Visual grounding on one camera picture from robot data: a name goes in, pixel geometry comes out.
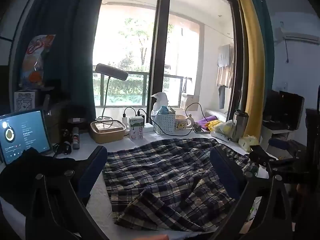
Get white bear print mug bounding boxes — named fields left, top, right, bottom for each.
left=174, top=114, right=194, bottom=132

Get black window frame post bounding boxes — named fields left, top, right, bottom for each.
left=146, top=0, right=173, bottom=120

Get white hanging shirt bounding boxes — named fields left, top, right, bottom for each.
left=217, top=44, right=234, bottom=68

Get white printed plastic wrapper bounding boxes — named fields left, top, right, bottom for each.
left=210, top=120, right=234, bottom=142

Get grey blue hanging garment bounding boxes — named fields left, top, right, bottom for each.
left=218, top=85, right=227, bottom=109

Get steel thermos flask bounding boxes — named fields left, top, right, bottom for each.
left=231, top=109, right=249, bottom=143

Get cardboard box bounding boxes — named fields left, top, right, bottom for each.
left=181, top=94, right=200, bottom=112

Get pale yellow small packet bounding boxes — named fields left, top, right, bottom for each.
left=238, top=135, right=259, bottom=153

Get blue plaid pants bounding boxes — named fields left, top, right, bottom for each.
left=102, top=137, right=265, bottom=232

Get beige hanging garment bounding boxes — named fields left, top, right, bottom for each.
left=216, top=62, right=234, bottom=88

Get yellow snack packet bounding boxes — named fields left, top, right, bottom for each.
left=205, top=120, right=223, bottom=132

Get outdoor air conditioner unit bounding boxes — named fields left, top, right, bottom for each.
left=204, top=109, right=228, bottom=120

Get yellow curtain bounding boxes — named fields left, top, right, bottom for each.
left=231, top=0, right=265, bottom=135

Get dark spray can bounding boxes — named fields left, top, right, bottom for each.
left=72, top=127, right=80, bottom=150

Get colourful snack bag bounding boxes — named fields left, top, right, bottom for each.
left=20, top=34, right=56, bottom=89

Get black cloth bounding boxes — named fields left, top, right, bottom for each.
left=0, top=147, right=85, bottom=218

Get purple cloth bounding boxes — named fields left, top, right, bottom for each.
left=194, top=115, right=218, bottom=132

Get beige lunch box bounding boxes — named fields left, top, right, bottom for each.
left=90, top=120, right=127, bottom=144

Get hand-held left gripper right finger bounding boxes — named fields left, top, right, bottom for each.
left=209, top=147, right=293, bottom=240

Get grey desk lamp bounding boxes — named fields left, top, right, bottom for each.
left=94, top=63, right=129, bottom=128

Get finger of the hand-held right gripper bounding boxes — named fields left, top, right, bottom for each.
left=249, top=145, right=278, bottom=167

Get blue curtain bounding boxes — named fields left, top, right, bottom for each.
left=15, top=0, right=108, bottom=120

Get white plastic basket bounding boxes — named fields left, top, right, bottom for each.
left=153, top=112, right=175, bottom=135

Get green white milk carton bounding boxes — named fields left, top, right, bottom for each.
left=129, top=116, right=145, bottom=140

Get black cable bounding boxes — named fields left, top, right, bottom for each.
left=150, top=102, right=204, bottom=137

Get balcony railing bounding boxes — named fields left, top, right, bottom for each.
left=92, top=71, right=192, bottom=107

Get white air conditioner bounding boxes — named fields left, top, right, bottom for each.
left=274, top=21, right=320, bottom=43

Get white printed box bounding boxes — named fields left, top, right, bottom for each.
left=14, top=89, right=42, bottom=112

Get tablet with lit screen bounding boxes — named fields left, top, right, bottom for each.
left=0, top=109, right=53, bottom=165

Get white plastic bag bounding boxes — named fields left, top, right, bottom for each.
left=151, top=92, right=170, bottom=113

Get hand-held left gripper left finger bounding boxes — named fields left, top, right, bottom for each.
left=25, top=145, right=110, bottom=240

